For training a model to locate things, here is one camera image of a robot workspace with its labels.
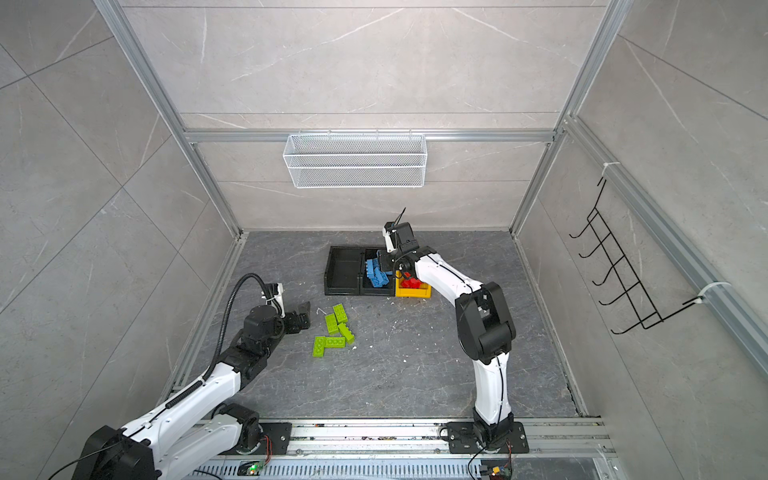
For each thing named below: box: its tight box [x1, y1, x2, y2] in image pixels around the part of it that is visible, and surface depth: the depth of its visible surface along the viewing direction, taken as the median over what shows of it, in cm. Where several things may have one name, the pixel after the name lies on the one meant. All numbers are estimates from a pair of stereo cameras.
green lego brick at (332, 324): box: [325, 313, 340, 335], surface depth 94 cm
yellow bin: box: [395, 270, 433, 299], surface depth 100 cm
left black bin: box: [324, 246, 364, 296], surface depth 101 cm
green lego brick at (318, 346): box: [312, 336, 326, 358], surface depth 90 cm
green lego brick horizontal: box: [324, 336, 346, 349], surface depth 92 cm
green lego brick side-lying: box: [338, 322, 355, 344], surface depth 91 cm
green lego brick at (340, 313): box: [333, 303, 348, 323], surface depth 96 cm
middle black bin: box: [360, 246, 396, 297], surface depth 100 cm
